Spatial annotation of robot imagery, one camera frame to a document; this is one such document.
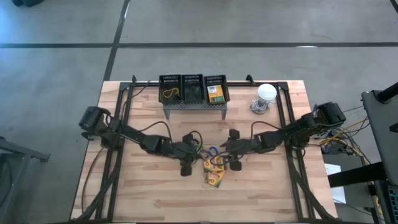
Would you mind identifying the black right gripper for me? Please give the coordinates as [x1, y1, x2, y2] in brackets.
[219, 129, 259, 172]

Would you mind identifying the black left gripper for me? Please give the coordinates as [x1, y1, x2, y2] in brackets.
[172, 133, 207, 177]

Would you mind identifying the Crayola crayon box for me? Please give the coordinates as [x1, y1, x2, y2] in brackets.
[206, 84, 226, 104]
[204, 170, 226, 189]
[203, 155, 226, 174]

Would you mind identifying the black plastic slotted basket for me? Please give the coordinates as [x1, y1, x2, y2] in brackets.
[203, 74, 231, 105]
[158, 74, 182, 105]
[181, 73, 205, 103]

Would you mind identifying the grey metal table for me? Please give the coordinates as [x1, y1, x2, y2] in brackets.
[163, 73, 228, 121]

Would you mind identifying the white paper sheet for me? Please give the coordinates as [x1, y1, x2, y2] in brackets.
[324, 163, 346, 205]

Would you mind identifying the black metal beam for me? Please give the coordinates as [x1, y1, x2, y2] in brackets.
[328, 161, 388, 189]

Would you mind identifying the grey metal cabinet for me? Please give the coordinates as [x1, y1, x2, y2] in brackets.
[361, 82, 398, 187]

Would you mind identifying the blue plastic crate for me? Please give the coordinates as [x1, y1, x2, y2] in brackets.
[387, 183, 398, 218]

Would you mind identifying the grey metal stand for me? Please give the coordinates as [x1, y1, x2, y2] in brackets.
[0, 136, 50, 218]

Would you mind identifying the white coiled lamp cable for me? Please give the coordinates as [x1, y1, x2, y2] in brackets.
[249, 98, 274, 115]

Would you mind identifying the white pedestal stand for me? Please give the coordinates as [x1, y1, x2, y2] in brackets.
[250, 83, 278, 115]

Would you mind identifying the black aluminium table frame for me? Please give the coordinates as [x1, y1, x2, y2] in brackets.
[72, 74, 339, 223]

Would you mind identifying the brown cable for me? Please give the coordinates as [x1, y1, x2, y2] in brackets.
[81, 147, 105, 215]

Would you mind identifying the yellow cable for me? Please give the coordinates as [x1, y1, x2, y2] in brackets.
[320, 119, 369, 147]

